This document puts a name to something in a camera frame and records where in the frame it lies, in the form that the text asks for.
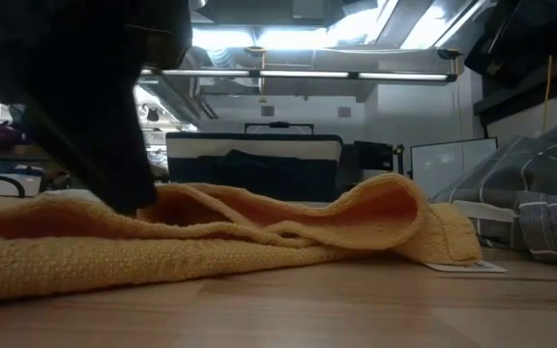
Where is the black hose loop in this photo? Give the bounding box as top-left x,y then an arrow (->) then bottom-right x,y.
0,172 -> 27,198

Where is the glass partition panel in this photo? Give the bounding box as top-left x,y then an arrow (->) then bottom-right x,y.
409,136 -> 499,199

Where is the black equipment box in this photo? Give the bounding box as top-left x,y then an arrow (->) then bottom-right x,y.
353,139 -> 405,175

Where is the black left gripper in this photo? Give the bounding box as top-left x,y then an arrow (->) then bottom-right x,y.
0,0 -> 192,215

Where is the wooden workbench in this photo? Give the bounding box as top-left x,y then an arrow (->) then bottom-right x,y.
0,143 -> 52,197

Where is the navy white striped fabric basket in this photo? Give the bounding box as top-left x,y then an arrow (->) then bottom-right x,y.
164,132 -> 345,203

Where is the orange towel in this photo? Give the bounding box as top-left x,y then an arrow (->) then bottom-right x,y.
0,172 -> 507,305

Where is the dark purple bag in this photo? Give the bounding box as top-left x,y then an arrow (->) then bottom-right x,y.
0,120 -> 24,150

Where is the grey checked towel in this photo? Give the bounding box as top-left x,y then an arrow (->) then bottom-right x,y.
430,120 -> 557,266

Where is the long ceiling light bar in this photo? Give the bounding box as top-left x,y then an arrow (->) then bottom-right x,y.
140,68 -> 458,83

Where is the black overhead bar stand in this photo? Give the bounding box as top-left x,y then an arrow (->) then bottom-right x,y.
243,120 -> 316,137

